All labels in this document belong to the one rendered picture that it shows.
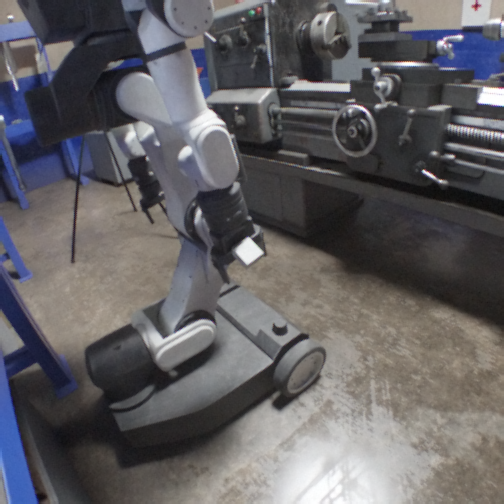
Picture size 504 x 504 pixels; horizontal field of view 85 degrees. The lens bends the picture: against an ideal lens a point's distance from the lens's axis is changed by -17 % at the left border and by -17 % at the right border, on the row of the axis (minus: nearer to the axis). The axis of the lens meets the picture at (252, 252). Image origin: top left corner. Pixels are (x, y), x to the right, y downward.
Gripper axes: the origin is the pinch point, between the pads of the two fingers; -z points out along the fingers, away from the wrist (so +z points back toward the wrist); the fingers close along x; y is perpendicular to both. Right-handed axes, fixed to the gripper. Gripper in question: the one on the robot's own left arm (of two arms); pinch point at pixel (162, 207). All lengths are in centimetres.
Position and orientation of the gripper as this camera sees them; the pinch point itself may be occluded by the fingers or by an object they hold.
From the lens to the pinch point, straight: 107.7
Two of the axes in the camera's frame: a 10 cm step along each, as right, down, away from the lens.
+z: -2.6, -7.5, -6.1
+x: 7.5, -5.5, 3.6
